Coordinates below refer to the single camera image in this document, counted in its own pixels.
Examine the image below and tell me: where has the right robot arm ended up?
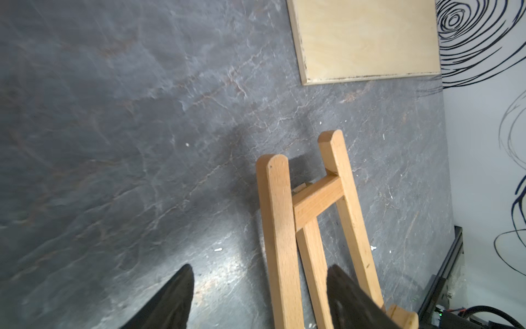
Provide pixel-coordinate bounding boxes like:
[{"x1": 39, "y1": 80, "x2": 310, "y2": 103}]
[{"x1": 431, "y1": 306, "x2": 525, "y2": 329}]

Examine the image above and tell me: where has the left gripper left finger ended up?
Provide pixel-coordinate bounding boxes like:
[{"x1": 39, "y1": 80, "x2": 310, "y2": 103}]
[{"x1": 122, "y1": 264, "x2": 195, "y2": 329}]

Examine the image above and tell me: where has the small wooden easel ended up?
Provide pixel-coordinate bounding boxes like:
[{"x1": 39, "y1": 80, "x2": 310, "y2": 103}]
[{"x1": 255, "y1": 129, "x2": 419, "y2": 329}]

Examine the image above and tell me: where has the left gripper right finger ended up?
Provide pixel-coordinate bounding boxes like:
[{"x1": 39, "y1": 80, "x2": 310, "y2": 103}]
[{"x1": 327, "y1": 265, "x2": 399, "y2": 329}]

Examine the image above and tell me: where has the light plywood canvas board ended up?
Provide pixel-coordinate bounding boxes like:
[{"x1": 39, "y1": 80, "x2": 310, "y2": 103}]
[{"x1": 287, "y1": 0, "x2": 441, "y2": 86}]

